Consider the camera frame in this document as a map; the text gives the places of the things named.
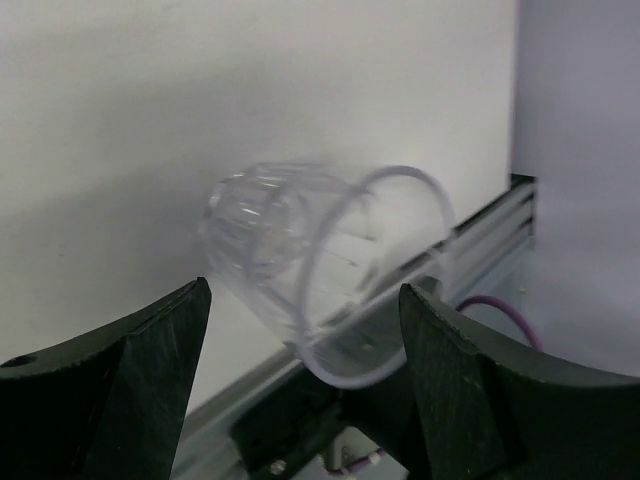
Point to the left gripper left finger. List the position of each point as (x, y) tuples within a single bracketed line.
[(110, 403)]

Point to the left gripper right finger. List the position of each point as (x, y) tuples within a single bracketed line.
[(492, 408)]

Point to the clear glass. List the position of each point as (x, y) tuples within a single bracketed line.
[(319, 251)]

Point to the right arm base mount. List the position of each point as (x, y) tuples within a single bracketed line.
[(284, 431)]

